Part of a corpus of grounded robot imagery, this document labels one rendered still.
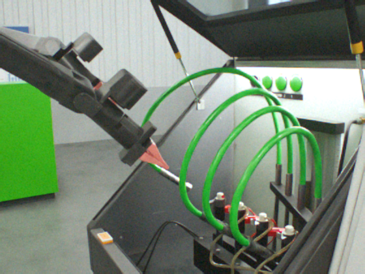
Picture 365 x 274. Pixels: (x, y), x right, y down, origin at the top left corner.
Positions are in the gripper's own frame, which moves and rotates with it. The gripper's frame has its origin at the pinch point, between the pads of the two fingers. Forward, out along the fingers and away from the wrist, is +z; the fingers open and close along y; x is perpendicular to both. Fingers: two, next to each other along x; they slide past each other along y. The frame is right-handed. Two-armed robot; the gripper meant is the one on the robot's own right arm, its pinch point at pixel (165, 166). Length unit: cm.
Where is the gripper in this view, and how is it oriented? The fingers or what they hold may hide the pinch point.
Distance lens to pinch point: 82.8
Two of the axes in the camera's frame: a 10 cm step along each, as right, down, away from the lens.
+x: -2.3, -2.0, 9.5
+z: 7.1, 6.4, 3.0
